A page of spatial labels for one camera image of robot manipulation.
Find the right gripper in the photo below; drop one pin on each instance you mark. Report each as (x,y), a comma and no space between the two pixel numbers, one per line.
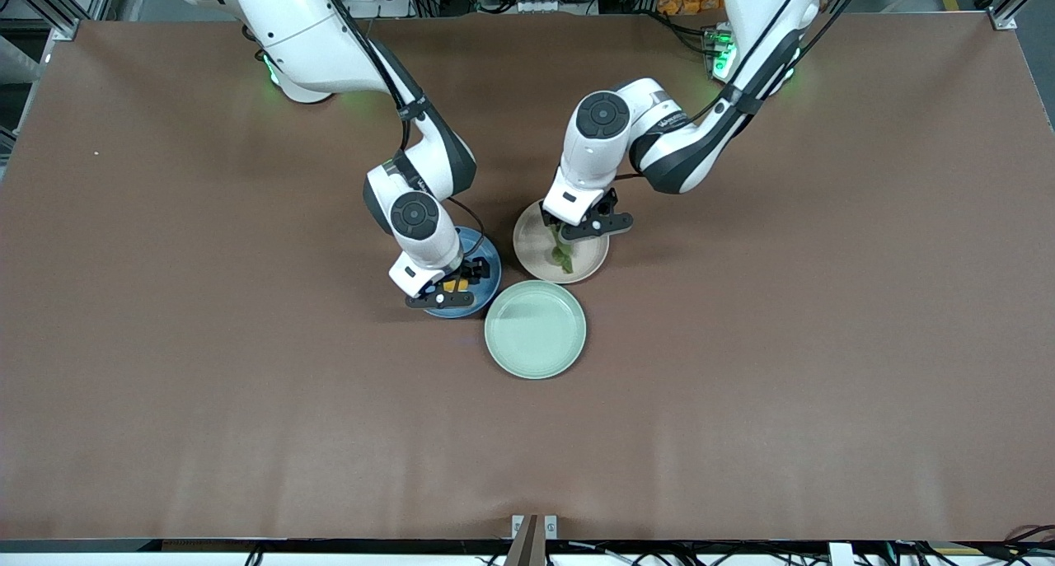
(471,269)

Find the aluminium frame profile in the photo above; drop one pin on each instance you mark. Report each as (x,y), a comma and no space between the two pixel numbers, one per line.
(1010,10)
(66,29)

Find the white bracket block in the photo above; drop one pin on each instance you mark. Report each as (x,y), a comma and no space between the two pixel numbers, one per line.
(841,555)

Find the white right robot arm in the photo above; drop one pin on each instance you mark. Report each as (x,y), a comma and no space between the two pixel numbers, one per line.
(313,39)

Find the small silver metal bracket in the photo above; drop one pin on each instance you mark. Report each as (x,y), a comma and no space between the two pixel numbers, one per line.
(550,526)

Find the beige plate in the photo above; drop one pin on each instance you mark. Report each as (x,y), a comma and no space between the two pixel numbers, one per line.
(589,261)

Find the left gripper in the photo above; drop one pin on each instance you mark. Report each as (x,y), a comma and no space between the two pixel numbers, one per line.
(608,198)

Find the yellow lemon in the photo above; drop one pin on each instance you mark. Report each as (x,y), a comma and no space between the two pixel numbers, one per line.
(456,286)

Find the green lettuce leaf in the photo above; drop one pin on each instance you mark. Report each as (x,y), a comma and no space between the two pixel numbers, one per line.
(565,257)

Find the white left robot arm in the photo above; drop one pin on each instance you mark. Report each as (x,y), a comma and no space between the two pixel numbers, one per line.
(597,150)

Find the blue plate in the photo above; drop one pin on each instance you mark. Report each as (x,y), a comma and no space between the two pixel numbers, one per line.
(491,249)

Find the grey vertical pole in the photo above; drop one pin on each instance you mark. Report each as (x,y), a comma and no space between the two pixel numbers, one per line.
(527,549)

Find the table cover sheet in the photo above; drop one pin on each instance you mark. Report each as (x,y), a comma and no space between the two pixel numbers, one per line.
(742,467)

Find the pale green plate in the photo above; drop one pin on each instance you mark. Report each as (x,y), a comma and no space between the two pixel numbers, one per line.
(536,329)

